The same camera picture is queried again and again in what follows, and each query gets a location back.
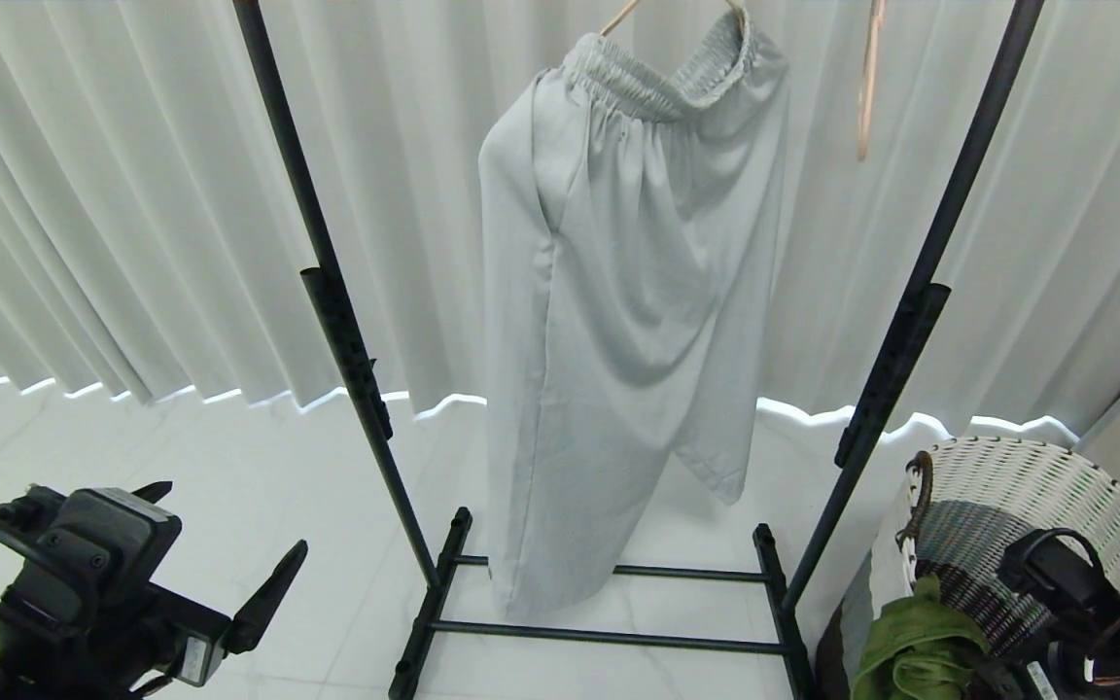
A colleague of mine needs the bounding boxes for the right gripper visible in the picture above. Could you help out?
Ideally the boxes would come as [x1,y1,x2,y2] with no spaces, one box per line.
[968,642,1067,700]

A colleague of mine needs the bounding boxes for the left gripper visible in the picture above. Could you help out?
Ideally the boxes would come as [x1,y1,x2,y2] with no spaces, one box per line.
[0,480,309,700]

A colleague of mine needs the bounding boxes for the green garment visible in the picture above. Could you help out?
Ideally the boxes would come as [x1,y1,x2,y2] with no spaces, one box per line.
[852,574,994,700]

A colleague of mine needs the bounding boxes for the pale grey shorts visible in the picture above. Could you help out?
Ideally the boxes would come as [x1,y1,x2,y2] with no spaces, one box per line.
[477,8,792,623]

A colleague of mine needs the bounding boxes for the pink clothes hanger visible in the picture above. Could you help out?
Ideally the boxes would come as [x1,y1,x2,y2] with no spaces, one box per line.
[856,0,888,162]
[599,0,748,38]

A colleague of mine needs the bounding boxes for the white laundry basket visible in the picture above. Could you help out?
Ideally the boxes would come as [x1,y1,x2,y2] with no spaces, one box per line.
[818,436,1120,700]

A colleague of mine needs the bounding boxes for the black clothes rack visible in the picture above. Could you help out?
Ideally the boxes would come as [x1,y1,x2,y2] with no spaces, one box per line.
[232,0,1047,700]

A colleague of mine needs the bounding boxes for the white curtain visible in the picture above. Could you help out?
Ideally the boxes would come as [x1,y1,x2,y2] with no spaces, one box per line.
[0,0,1120,438]

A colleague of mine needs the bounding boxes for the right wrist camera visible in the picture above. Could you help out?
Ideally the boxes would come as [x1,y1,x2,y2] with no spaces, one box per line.
[997,533,1110,628]

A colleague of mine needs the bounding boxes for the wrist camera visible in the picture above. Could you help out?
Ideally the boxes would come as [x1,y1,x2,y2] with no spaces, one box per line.
[0,484,182,633]
[997,533,1110,628]

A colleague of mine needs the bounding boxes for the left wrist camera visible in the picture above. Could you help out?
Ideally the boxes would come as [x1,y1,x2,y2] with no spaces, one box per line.
[0,484,182,633]

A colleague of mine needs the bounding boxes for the black cable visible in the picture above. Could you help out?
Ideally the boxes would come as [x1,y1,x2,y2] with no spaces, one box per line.
[1012,527,1107,584]

